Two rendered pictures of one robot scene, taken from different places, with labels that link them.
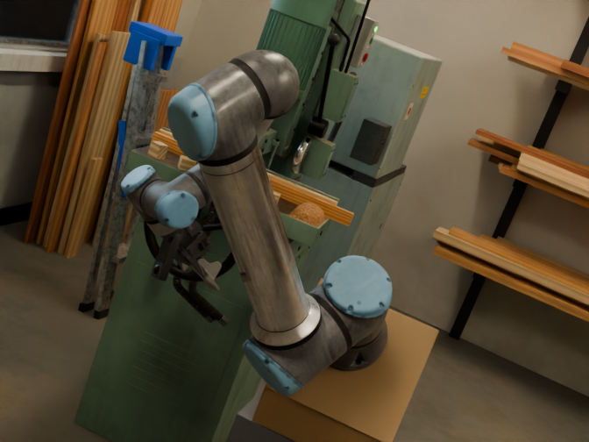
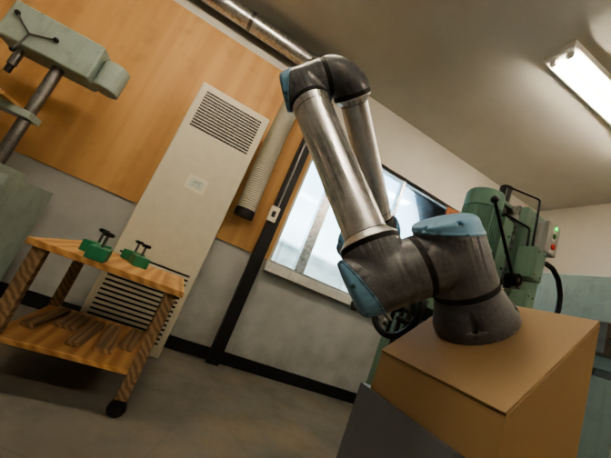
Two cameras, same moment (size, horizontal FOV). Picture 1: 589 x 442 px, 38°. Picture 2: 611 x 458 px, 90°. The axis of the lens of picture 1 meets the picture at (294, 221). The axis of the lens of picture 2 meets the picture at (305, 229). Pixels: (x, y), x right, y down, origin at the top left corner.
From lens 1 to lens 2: 154 cm
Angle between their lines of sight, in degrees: 63
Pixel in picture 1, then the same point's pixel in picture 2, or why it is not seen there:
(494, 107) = not seen: outside the picture
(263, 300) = (335, 204)
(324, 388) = (435, 355)
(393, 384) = (523, 358)
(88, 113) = not seen: hidden behind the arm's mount
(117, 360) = not seen: hidden behind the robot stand
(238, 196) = (307, 117)
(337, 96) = (525, 260)
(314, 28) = (486, 205)
